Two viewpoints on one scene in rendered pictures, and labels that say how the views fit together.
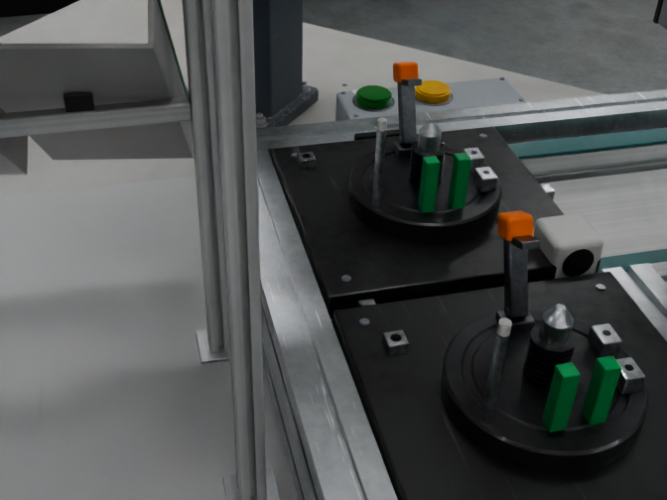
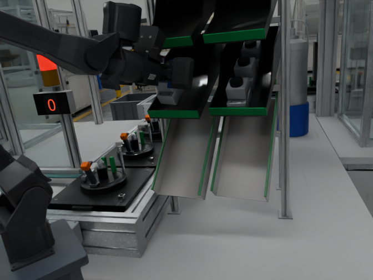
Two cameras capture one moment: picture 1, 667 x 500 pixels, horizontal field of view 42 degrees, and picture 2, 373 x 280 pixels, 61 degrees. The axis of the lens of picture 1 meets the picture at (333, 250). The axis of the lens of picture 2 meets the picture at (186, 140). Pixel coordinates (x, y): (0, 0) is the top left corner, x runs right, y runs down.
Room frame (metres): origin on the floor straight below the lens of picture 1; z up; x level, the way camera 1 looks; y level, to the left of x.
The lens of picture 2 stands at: (1.31, 0.58, 1.37)
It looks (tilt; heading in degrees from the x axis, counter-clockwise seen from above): 18 degrees down; 210
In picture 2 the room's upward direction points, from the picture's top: 6 degrees counter-clockwise
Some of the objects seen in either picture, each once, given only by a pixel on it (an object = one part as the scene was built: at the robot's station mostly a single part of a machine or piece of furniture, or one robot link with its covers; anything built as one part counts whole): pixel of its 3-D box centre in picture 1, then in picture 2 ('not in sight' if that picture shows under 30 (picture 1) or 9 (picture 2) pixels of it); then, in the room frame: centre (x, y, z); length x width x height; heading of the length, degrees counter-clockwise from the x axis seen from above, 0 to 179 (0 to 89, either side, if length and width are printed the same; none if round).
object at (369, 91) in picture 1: (373, 100); not in sight; (0.89, -0.04, 0.96); 0.04 x 0.04 x 0.02
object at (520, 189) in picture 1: (422, 206); (105, 186); (0.68, -0.08, 0.96); 0.24 x 0.24 x 0.02; 15
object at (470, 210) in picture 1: (424, 189); (104, 180); (0.68, -0.08, 0.98); 0.14 x 0.14 x 0.02
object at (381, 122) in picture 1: (379, 164); (122, 160); (0.64, -0.04, 1.03); 0.01 x 0.01 x 0.08
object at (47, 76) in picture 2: not in sight; (50, 77); (0.62, -0.30, 1.28); 0.05 x 0.05 x 0.05
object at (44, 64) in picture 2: not in sight; (46, 61); (0.62, -0.30, 1.33); 0.05 x 0.05 x 0.05
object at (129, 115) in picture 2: not in sight; (149, 108); (-1.13, -1.22, 0.73); 0.62 x 0.42 x 0.23; 105
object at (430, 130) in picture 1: (430, 134); (100, 163); (0.68, -0.08, 1.04); 0.02 x 0.02 x 0.03
